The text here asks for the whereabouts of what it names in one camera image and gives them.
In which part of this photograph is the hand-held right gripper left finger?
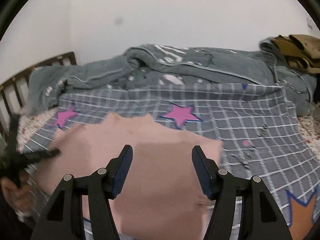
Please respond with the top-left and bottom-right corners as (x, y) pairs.
(31, 145), (133, 240)

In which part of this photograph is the brown clothing pile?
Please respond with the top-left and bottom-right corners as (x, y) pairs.
(271, 34), (320, 75)

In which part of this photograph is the person's left hand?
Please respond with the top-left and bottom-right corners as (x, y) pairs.
(1, 175), (32, 218)

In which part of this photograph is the grey checked star-print blanket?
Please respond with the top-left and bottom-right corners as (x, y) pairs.
(16, 82), (320, 240)

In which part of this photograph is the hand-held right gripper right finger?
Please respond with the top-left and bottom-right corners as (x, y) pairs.
(192, 145), (292, 240)

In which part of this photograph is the grey-green quilt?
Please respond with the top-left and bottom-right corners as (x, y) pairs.
(26, 44), (317, 113)

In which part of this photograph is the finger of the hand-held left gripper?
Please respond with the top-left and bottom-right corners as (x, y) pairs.
(22, 149), (60, 164)

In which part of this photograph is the pink knit sweater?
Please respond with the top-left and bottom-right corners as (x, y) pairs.
(32, 112), (224, 240)

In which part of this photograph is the dark wooden headboard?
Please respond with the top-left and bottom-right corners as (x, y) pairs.
(0, 52), (77, 135)

